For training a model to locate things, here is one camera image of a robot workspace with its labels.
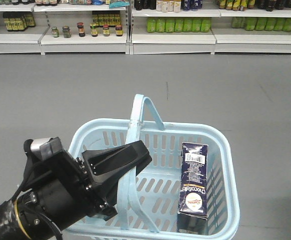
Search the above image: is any dark blue Chocofello cookie box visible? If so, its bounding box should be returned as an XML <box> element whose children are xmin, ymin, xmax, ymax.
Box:
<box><xmin>177</xmin><ymin>142</ymin><xmax>208</xmax><ymax>235</ymax></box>

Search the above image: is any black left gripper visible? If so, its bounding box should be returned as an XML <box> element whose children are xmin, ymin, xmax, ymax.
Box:
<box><xmin>34</xmin><ymin>140</ymin><xmax>152</xmax><ymax>230</ymax></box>

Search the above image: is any light blue plastic basket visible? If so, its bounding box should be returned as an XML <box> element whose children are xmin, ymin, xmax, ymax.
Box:
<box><xmin>67</xmin><ymin>94</ymin><xmax>240</xmax><ymax>240</ymax></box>

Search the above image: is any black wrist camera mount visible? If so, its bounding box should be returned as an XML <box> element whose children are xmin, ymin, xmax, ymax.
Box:
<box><xmin>23</xmin><ymin>137</ymin><xmax>65</xmax><ymax>162</ymax></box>

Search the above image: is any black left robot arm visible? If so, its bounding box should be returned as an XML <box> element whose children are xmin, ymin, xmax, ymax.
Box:
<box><xmin>0</xmin><ymin>137</ymin><xmax>152</xmax><ymax>240</ymax></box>

